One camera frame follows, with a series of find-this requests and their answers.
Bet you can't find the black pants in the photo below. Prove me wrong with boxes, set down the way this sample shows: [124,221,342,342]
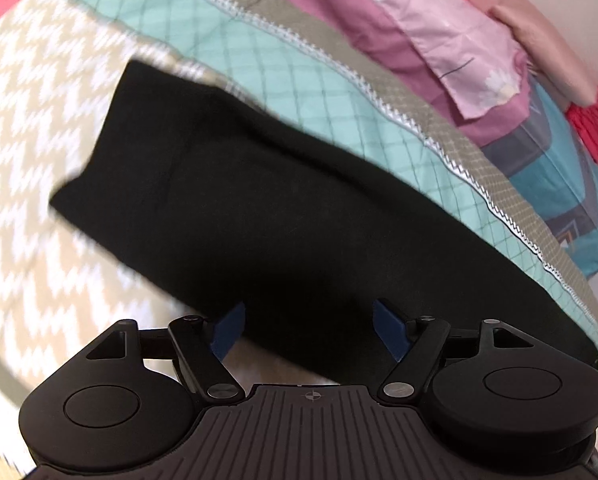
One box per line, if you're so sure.
[50,61,598,385]

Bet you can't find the teal grey striped pillow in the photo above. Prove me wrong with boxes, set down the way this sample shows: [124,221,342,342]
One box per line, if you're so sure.
[482,79,598,278]

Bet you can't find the chevron teal quilt bedspread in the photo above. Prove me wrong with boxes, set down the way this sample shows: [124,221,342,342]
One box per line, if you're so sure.
[0,0,598,472]

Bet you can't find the peach bolster pillow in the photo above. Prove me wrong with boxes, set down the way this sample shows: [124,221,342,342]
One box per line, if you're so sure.
[490,0,598,107]

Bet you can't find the pink floral pillow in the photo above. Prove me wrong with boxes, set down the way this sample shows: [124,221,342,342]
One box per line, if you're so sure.
[289,0,530,146]

